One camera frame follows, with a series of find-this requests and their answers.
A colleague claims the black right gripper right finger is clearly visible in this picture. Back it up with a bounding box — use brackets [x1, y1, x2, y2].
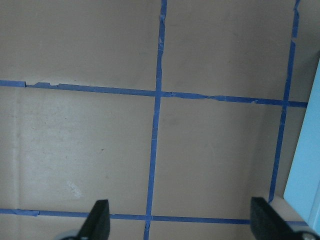
[250, 197, 303, 240]

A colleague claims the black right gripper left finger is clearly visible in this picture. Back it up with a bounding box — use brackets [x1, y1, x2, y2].
[76, 199, 111, 240]

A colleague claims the light blue plastic bin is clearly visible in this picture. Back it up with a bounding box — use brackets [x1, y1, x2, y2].
[283, 63, 320, 233]

